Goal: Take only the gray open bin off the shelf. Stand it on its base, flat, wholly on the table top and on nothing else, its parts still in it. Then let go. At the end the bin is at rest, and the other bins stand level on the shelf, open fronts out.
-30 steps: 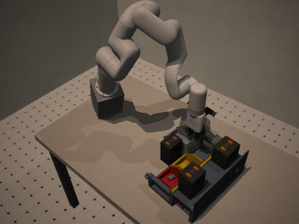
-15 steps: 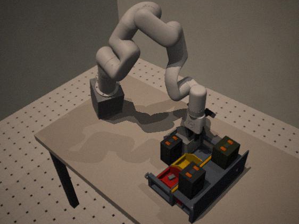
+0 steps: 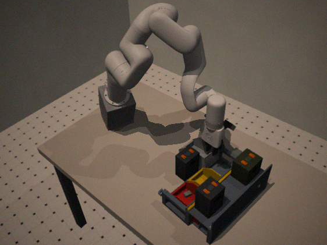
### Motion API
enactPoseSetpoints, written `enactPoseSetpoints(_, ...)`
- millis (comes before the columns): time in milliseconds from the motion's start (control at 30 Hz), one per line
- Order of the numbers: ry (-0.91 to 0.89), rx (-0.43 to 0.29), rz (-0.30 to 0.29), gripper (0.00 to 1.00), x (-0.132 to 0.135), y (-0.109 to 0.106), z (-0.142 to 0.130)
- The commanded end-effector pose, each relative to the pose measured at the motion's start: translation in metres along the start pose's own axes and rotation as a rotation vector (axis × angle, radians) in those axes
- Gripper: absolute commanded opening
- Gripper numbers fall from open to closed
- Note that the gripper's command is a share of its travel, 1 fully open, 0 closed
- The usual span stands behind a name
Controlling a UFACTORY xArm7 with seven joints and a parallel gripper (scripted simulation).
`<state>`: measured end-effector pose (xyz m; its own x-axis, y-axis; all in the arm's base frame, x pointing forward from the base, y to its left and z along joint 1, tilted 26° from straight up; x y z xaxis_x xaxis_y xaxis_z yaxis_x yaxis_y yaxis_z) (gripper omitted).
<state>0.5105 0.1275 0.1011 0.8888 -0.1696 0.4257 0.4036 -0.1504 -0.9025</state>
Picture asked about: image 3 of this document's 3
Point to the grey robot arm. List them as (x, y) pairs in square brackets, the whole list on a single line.
[(130, 65)]

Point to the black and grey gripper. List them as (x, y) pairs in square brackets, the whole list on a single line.
[(213, 137)]

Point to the red open bin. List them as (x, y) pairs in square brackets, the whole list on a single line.
[(178, 193)]

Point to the yellow flat bar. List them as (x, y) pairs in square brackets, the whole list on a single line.
[(220, 181)]

